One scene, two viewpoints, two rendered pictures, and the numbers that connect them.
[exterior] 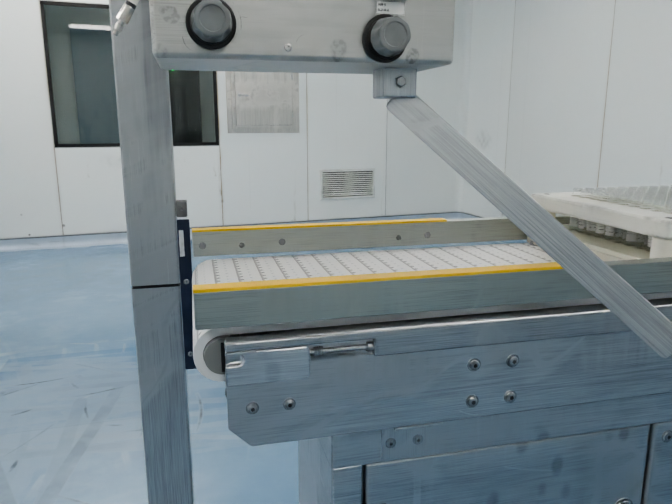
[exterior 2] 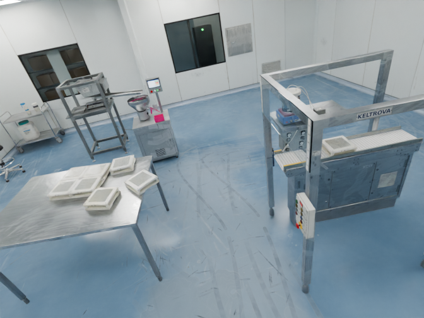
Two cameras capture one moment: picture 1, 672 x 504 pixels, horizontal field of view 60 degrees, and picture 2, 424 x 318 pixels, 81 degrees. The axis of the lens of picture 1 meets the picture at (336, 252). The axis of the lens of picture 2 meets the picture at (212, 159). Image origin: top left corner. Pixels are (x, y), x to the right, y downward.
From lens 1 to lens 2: 1.99 m
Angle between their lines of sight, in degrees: 23
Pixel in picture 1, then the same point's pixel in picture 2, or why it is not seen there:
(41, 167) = (172, 81)
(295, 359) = (292, 170)
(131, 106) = (267, 139)
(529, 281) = not seen: hidden behind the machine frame
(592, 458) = (324, 175)
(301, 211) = (255, 79)
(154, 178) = (269, 146)
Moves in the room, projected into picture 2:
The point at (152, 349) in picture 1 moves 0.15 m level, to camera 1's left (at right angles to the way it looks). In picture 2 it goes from (269, 164) to (254, 165)
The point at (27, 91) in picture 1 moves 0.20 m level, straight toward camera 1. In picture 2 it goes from (164, 56) to (166, 57)
